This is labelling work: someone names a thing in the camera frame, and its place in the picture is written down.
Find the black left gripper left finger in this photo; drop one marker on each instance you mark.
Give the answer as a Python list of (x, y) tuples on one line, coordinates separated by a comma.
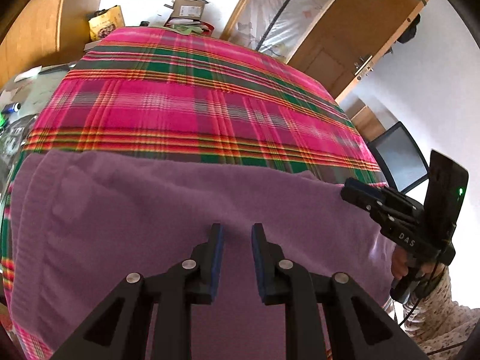
[(150, 317)]

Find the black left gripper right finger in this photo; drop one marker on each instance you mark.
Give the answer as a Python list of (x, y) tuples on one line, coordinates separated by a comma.
[(326, 317)]

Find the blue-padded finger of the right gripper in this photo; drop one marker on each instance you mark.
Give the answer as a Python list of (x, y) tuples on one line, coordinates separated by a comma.
[(364, 196)]

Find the purple fleece garment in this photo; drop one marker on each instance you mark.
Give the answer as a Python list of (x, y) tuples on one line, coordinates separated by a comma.
[(80, 223)]

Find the floral sleeve right forearm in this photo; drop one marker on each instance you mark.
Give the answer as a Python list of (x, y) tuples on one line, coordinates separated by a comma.
[(438, 324)]

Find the person's right hand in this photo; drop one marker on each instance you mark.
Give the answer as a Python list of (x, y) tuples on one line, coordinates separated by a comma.
[(400, 264)]

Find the black framed monitor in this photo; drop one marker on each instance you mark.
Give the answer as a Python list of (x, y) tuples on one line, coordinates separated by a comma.
[(399, 158)]

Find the small wooden cabinet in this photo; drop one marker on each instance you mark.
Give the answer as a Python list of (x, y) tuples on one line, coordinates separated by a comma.
[(365, 121)]

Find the black bag on door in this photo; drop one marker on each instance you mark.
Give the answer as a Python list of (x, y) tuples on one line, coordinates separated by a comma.
[(410, 31)]

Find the wooden door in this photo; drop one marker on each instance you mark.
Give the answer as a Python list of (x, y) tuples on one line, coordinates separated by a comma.
[(348, 30)]

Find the plastic covered mattress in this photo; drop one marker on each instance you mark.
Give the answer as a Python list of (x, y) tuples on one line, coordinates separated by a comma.
[(273, 27)]

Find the pink plaid bed blanket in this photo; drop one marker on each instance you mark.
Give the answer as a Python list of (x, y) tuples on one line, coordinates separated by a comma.
[(154, 94)]

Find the cluttered side table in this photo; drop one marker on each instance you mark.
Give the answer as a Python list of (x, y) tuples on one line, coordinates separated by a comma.
[(23, 98)]

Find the brown cardboard box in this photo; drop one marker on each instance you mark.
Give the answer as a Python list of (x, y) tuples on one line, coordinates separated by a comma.
[(186, 12)]

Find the wooden wardrobe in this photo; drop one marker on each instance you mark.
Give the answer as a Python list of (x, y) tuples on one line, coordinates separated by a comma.
[(46, 32)]

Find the metal door handle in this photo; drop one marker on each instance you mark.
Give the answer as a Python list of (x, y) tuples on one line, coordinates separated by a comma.
[(363, 66)]

